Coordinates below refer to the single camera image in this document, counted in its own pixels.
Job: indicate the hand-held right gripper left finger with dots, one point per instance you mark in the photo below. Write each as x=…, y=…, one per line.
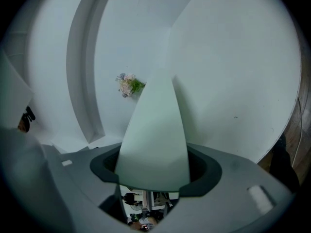
x=73, y=190

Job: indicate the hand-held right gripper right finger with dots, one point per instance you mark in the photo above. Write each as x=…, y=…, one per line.
x=230, y=193

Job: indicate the white item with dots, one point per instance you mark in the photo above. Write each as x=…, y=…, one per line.
x=155, y=142

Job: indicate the black bulky object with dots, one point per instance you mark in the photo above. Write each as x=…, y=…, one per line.
x=284, y=164

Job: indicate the white table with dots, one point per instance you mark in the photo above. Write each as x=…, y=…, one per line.
x=230, y=76

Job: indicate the pink flower bouquet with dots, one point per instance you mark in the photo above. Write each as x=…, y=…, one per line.
x=129, y=85

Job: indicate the white post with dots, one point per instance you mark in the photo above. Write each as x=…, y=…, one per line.
x=147, y=200

